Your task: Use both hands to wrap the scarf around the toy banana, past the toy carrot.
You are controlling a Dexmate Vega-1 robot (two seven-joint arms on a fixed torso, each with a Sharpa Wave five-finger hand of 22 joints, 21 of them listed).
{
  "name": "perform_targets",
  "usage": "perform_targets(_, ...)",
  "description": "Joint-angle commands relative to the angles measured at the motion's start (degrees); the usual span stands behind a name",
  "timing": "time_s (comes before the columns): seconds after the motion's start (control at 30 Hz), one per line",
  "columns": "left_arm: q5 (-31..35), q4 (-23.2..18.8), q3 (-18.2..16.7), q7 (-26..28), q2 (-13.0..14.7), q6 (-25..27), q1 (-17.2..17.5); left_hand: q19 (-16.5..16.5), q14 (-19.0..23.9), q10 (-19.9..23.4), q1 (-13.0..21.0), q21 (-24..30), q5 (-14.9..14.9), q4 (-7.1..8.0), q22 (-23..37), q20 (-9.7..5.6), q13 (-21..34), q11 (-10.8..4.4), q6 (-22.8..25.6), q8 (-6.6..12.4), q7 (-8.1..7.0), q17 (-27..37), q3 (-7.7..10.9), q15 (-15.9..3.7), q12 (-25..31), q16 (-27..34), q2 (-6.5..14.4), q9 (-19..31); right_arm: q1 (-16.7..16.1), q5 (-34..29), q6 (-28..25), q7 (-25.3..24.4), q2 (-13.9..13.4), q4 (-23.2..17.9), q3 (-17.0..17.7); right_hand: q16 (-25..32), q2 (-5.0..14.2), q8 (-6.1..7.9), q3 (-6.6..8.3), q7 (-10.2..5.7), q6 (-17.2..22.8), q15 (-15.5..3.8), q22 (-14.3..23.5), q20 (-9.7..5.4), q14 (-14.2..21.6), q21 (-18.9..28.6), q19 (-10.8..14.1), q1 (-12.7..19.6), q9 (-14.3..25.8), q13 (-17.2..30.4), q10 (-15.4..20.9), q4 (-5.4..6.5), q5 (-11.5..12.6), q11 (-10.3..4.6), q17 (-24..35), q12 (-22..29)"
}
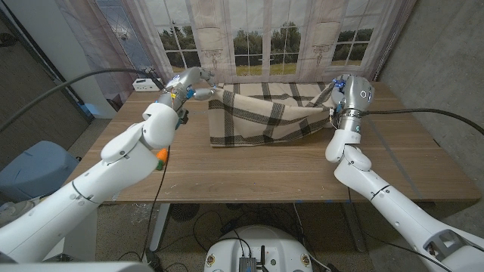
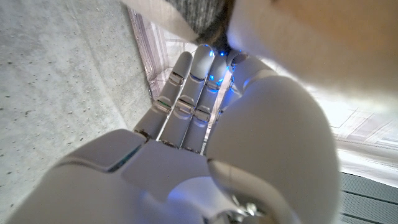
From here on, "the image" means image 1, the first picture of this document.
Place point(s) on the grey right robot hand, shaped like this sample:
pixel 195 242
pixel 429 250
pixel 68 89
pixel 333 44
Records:
pixel 355 94

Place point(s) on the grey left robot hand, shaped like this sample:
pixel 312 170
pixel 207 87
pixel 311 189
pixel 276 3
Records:
pixel 181 81

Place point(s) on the cream plaid scarf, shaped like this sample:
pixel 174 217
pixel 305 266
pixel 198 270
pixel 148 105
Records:
pixel 249 121

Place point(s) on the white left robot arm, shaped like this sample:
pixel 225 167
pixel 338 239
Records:
pixel 94 189

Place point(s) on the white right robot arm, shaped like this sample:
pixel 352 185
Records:
pixel 397 211

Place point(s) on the orange toy carrot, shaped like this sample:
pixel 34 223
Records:
pixel 162 155

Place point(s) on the white power strip box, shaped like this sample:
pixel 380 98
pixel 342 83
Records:
pixel 145 86

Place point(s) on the printed window backdrop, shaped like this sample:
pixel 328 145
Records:
pixel 264 22

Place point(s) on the grey table leg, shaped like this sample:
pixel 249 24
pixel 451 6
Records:
pixel 354 226

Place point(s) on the white table leg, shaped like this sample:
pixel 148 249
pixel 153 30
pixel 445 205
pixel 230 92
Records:
pixel 159 226

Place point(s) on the white robot torso base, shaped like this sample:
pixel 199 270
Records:
pixel 261 242

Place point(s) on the small grey electronics box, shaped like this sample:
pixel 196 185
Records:
pixel 247 264

